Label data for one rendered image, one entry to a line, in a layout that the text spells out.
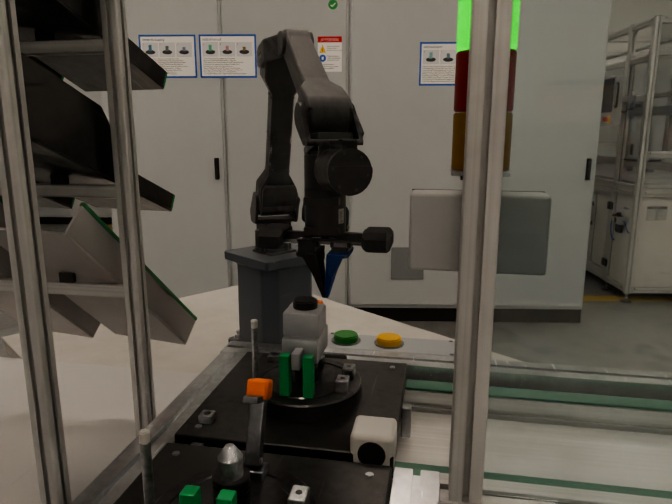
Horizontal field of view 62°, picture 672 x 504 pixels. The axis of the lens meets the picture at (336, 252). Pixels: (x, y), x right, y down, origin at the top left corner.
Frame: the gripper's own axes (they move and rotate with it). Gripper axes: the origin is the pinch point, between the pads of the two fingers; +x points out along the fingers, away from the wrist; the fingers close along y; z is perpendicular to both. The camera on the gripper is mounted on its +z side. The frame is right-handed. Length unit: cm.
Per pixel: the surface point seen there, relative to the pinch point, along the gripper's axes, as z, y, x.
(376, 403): -13.0, -9.0, 12.5
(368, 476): -27.9, -10.0, 12.4
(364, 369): -3.4, -6.2, 12.6
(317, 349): -15.3, -2.2, 5.1
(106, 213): 628, 446, 94
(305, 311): -13.9, -0.5, 1.0
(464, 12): -25.3, -17.1, -29.4
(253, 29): 278, 104, -81
